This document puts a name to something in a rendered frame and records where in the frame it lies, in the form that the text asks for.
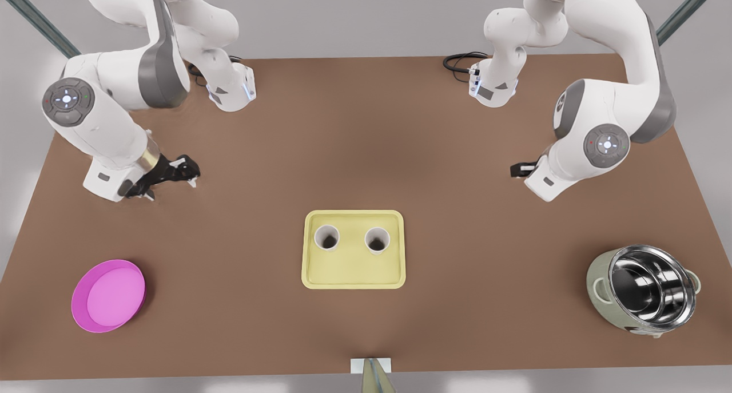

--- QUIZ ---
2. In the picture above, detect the pale yellow rectangular tray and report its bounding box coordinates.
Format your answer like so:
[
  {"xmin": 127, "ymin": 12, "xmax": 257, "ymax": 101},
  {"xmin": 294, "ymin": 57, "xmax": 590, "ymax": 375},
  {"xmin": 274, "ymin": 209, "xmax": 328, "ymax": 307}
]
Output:
[{"xmin": 301, "ymin": 210, "xmax": 407, "ymax": 290}]

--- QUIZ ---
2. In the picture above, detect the green steel-lined pot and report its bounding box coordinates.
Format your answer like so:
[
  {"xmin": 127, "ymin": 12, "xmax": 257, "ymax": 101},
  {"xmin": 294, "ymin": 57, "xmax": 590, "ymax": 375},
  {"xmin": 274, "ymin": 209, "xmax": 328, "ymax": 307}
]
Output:
[{"xmin": 586, "ymin": 244, "xmax": 702, "ymax": 338}]

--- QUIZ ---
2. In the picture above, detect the silver frame post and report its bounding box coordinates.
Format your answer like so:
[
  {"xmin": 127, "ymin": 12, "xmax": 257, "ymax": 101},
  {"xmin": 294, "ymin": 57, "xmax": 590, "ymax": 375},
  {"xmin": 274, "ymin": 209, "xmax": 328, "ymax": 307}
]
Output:
[
  {"xmin": 656, "ymin": 0, "xmax": 726, "ymax": 46},
  {"xmin": 0, "ymin": 0, "xmax": 81, "ymax": 58},
  {"xmin": 361, "ymin": 358, "xmax": 397, "ymax": 393}
]

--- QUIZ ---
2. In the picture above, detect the white IKEA cup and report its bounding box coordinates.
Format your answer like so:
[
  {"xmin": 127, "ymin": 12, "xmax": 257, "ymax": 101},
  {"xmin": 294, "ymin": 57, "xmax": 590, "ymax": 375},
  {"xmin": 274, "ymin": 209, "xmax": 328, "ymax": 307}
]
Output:
[
  {"xmin": 364, "ymin": 227, "xmax": 392, "ymax": 256},
  {"xmin": 313, "ymin": 224, "xmax": 341, "ymax": 252}
]

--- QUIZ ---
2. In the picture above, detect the pink round plate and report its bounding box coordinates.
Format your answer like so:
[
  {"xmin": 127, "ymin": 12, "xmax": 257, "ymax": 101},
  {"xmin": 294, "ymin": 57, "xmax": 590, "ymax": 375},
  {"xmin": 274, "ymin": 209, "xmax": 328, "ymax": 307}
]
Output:
[{"xmin": 71, "ymin": 259, "xmax": 147, "ymax": 334}]

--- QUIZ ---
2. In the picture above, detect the white post foot plate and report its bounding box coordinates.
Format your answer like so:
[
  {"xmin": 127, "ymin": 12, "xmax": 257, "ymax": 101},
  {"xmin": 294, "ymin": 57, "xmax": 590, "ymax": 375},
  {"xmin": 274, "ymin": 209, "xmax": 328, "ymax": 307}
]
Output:
[{"xmin": 349, "ymin": 358, "xmax": 393, "ymax": 374}]

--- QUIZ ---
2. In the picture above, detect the black cable loop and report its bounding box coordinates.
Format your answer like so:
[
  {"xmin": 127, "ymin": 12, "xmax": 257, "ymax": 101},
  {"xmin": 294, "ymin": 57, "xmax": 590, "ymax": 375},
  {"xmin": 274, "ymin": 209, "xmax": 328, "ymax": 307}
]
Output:
[
  {"xmin": 443, "ymin": 51, "xmax": 491, "ymax": 77},
  {"xmin": 188, "ymin": 54, "xmax": 243, "ymax": 88}
]

